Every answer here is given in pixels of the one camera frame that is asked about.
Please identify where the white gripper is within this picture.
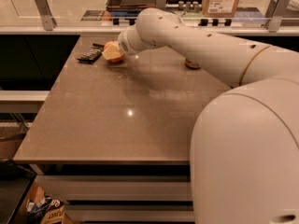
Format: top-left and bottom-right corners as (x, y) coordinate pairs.
(102, 26), (146, 61)

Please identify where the red apple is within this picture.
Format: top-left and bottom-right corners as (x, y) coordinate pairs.
(103, 41), (125, 63)

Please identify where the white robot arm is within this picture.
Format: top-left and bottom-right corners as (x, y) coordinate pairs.
(104, 8), (299, 224)

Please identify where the black rxbar chocolate wrapper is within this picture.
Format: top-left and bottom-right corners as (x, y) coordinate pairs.
(77, 43), (104, 64)

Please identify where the gold soda can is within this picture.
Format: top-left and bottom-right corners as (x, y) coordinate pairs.
(185, 59), (200, 70)

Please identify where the cardboard box with label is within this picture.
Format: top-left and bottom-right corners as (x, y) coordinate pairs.
(202, 0), (239, 18)

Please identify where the upper grey drawer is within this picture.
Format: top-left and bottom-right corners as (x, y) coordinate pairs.
(36, 175), (192, 202)

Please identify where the grey drawer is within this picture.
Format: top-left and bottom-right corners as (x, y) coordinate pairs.
(65, 205), (195, 223)
(36, 175), (192, 202)

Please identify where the lower grey drawer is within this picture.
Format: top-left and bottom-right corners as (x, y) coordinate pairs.
(65, 205), (195, 223)

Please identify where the snack bag on floor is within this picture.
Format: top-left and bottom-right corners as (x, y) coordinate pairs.
(26, 196), (64, 224)

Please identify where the left metal bracket post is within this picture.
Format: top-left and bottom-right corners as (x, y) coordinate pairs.
(35, 0), (57, 31)

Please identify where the right metal bracket post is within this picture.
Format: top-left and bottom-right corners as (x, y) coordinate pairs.
(265, 0), (291, 33)

